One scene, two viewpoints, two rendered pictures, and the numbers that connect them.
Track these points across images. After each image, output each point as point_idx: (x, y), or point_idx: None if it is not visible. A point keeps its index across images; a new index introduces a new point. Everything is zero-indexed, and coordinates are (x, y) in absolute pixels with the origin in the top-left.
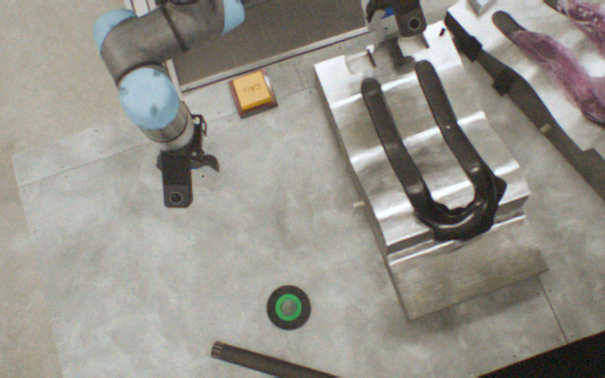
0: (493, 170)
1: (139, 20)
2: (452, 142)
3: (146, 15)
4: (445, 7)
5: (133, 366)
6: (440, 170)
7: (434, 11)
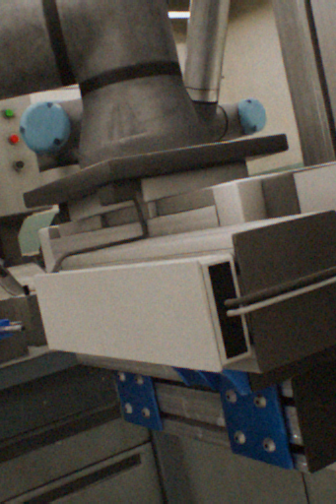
0: None
1: (228, 103)
2: (18, 289)
3: (226, 104)
4: (26, 357)
5: None
6: (28, 272)
7: (39, 353)
